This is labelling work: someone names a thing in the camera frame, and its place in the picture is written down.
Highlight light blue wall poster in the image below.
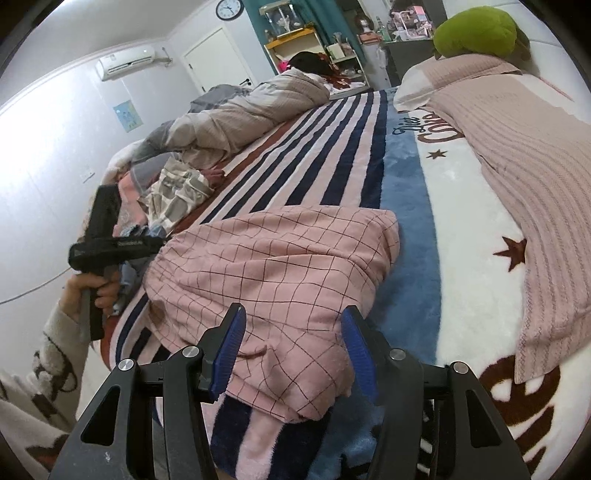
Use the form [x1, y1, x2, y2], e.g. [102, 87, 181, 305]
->
[113, 100, 144, 132]

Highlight white door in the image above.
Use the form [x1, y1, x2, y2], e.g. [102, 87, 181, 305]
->
[181, 28, 254, 95]

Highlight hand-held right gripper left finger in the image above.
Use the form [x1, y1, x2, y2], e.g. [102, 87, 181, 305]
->
[48, 302, 247, 480]

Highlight black bag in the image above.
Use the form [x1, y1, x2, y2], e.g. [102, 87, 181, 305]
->
[286, 52, 331, 77]

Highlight pink grey patterned bedcover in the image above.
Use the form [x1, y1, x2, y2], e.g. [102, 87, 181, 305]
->
[104, 143, 158, 232]

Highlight thin wall cable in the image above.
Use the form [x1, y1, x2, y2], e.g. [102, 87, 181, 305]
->
[0, 270, 70, 305]

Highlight blue grey folded pants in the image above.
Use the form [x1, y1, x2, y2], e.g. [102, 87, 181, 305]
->
[117, 224, 162, 296]

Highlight white pillow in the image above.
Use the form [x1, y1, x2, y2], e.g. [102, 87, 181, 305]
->
[393, 58, 444, 112]

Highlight round wall clock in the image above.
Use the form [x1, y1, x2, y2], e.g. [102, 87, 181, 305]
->
[215, 0, 244, 20]

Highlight cluttered dark shelf unit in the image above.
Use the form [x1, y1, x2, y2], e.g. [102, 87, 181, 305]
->
[383, 37, 437, 88]

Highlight person's left hand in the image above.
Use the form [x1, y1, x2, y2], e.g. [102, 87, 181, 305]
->
[62, 270, 122, 324]

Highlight pink knit blanket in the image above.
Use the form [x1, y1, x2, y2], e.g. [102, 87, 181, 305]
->
[427, 55, 591, 384]

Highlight teal curtain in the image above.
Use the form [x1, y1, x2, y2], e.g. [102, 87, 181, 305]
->
[243, 0, 365, 47]

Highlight striped plush blanket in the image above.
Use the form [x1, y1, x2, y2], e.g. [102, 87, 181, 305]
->
[99, 85, 591, 480]

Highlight white storage rack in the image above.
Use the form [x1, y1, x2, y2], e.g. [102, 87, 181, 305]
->
[328, 41, 370, 88]

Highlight beige checked quilt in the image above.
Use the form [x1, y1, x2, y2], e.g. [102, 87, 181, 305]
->
[129, 69, 331, 167]

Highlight white air conditioner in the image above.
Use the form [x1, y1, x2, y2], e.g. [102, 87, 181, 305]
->
[95, 45, 174, 82]

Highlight white headboard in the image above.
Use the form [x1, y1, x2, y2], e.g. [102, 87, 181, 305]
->
[443, 0, 591, 102]

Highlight yellow shelf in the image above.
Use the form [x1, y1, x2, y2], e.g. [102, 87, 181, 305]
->
[263, 27, 331, 75]

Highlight pink checked pants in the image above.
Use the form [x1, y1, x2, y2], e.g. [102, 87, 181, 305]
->
[144, 205, 402, 424]

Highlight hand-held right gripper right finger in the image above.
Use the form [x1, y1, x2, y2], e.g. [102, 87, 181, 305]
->
[342, 305, 532, 480]

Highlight beige floral cloth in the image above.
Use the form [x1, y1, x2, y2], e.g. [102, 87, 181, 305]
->
[145, 159, 215, 227]

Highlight green plush toy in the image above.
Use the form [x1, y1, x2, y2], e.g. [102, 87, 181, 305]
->
[433, 10, 532, 61]

